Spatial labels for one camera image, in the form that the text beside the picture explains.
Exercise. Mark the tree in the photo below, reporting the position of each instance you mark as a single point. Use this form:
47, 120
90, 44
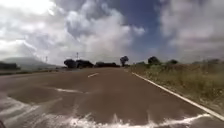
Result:
124, 60

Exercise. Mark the group of dark trees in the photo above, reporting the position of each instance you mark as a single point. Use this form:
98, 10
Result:
83, 63

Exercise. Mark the pole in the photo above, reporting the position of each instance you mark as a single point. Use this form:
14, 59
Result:
77, 55

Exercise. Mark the row of bushes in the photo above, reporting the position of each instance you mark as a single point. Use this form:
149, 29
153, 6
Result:
173, 61

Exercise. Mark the hill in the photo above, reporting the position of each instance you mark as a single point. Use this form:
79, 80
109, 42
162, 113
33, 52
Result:
28, 62

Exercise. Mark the grass strip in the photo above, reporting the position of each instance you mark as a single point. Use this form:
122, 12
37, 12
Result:
23, 71

